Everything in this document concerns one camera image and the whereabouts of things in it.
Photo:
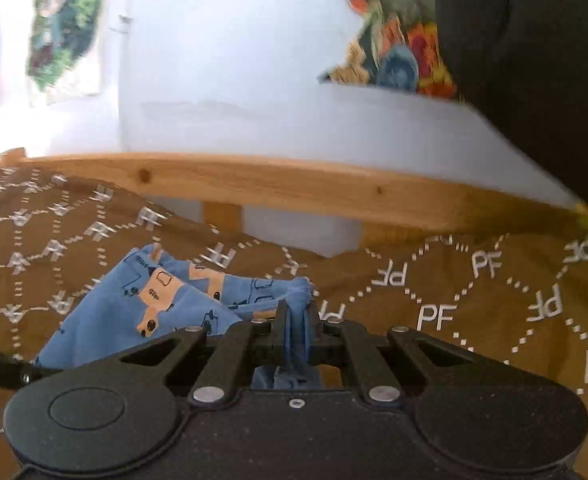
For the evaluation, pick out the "brown PF patterned blanket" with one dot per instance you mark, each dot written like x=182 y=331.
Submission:
x=521 y=299

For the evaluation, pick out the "anime girl wall poster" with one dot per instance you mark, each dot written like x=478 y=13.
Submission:
x=63 y=32

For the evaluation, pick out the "colourful landscape wall poster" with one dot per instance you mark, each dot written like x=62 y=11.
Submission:
x=396 y=48

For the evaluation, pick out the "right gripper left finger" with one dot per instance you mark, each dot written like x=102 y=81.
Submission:
x=244 y=347

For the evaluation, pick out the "black padded jacket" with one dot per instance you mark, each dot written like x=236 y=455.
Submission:
x=523 y=64

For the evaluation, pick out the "wooden bed frame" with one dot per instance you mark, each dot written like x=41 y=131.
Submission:
x=392 y=207

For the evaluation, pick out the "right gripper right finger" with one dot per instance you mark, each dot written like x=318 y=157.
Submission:
x=368 y=382

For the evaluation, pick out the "blue patterned pajama pants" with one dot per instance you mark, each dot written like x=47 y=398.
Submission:
x=150 y=294

